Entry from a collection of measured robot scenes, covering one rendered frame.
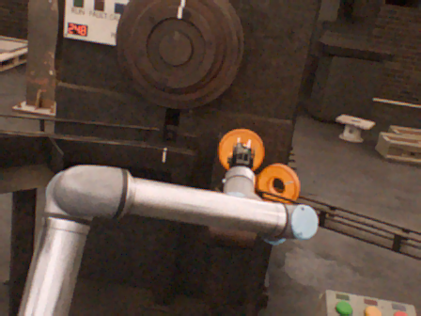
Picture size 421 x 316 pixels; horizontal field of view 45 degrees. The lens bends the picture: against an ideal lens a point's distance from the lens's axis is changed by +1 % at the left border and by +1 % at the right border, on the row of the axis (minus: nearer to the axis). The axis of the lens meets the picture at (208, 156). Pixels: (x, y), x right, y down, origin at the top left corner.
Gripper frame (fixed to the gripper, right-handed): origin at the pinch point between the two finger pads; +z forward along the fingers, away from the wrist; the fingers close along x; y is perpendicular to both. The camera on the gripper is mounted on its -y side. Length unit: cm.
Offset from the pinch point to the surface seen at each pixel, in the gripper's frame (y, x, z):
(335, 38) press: -123, -111, 450
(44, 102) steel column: -154, 169, 244
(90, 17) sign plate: 19, 66, 42
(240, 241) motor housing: -37.8, -6.2, -6.5
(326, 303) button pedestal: -9, -27, -53
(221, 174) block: -24.2, 4.9, 14.3
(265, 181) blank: -14.2, -10.9, 1.9
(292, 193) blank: -13.0, -20.4, -3.9
